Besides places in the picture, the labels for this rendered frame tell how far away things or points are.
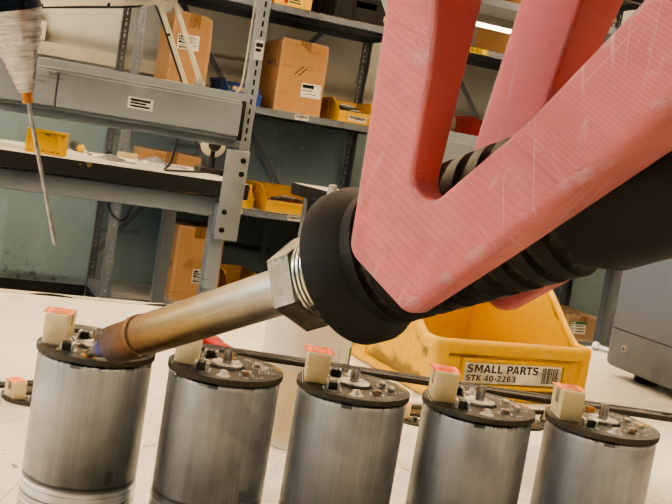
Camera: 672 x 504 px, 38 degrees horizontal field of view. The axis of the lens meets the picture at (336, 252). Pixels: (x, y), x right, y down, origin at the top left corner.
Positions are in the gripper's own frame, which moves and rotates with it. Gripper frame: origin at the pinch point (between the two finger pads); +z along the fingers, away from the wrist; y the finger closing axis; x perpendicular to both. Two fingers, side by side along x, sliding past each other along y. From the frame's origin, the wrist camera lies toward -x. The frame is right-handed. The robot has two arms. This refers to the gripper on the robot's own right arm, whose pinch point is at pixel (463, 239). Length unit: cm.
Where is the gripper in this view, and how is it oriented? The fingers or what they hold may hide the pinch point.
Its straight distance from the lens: 14.1
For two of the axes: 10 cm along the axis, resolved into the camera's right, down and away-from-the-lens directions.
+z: -4.9, 7.8, 4.0
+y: -6.6, -0.3, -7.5
